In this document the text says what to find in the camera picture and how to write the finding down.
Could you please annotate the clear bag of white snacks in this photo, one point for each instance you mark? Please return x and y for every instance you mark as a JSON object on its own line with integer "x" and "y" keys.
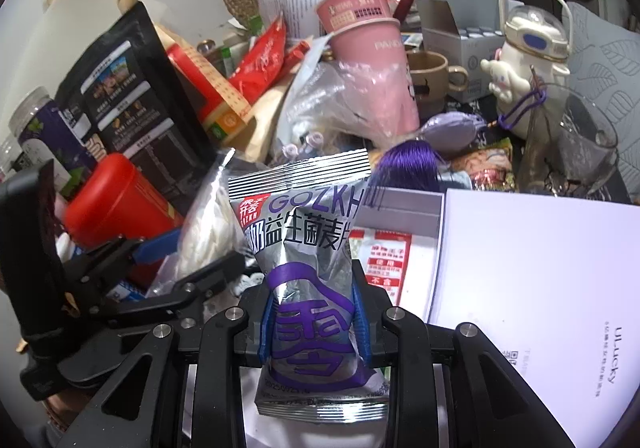
{"x": 205, "y": 233}

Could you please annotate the black stand-up pouch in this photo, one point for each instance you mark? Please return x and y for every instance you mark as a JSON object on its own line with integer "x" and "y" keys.
{"x": 130, "y": 93}

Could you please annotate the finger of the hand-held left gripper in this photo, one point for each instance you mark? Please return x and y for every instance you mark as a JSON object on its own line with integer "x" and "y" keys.
{"x": 210, "y": 280}
{"x": 155, "y": 250}

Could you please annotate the grey leaf-pattern chair cushion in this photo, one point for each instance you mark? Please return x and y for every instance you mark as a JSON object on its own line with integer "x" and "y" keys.
{"x": 610, "y": 58}

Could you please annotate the crumpled clear plastic bag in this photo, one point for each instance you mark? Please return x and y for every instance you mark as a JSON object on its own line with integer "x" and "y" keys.
{"x": 320, "y": 108}

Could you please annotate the grey cardboard box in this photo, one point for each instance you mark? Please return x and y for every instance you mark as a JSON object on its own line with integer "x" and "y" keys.
{"x": 450, "y": 18}

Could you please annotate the red yellow box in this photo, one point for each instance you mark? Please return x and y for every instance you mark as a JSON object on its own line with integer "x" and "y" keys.
{"x": 220, "y": 113}

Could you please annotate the pink paper bowl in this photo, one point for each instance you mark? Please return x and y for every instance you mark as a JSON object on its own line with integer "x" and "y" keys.
{"x": 352, "y": 8}

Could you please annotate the white flip-lid box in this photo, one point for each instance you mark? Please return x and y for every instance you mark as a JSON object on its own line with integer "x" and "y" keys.
{"x": 525, "y": 278}

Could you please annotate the dark red tube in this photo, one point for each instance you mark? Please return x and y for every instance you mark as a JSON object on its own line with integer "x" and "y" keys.
{"x": 406, "y": 3}

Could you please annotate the red plastic jar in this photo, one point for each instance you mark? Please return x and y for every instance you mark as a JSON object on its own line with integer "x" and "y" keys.
{"x": 115, "y": 198}

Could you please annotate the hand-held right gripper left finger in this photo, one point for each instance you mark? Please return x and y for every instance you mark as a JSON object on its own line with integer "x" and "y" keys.
{"x": 265, "y": 328}

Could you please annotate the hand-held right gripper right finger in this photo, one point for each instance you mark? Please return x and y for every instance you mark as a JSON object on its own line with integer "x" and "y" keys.
{"x": 362, "y": 328}

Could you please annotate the beige mug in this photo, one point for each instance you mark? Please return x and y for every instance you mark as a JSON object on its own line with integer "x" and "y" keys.
{"x": 430, "y": 73}

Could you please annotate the purple label bottle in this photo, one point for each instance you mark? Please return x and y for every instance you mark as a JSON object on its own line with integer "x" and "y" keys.
{"x": 45, "y": 133}

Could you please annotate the tall pink paper cup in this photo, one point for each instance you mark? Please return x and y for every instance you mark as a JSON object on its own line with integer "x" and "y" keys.
{"x": 375, "y": 73}

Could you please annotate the plain white pouch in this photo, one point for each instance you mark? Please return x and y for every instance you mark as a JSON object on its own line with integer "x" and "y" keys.
{"x": 310, "y": 60}

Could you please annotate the red yellow snack packet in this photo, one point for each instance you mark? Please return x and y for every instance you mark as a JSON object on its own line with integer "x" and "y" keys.
{"x": 485, "y": 165}

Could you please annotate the glass pitcher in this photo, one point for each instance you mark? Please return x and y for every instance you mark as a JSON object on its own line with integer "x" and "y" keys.
{"x": 575, "y": 148}

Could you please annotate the small clear plastic tubes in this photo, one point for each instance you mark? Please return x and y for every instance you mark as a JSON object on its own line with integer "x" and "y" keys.
{"x": 300, "y": 144}

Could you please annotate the silver purple snack packet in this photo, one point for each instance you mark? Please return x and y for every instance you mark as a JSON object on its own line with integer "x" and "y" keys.
{"x": 310, "y": 253}

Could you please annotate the red white printed packet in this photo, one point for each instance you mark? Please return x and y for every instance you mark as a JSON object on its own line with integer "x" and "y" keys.
{"x": 382, "y": 258}

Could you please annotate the red snack bag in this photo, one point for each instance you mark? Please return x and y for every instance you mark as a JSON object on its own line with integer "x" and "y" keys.
{"x": 262, "y": 58}

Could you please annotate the white foam board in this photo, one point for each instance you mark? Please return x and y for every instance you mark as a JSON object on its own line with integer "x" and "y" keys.
{"x": 45, "y": 38}

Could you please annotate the white character water bottle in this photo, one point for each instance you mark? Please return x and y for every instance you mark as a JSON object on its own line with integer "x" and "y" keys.
{"x": 525, "y": 58}

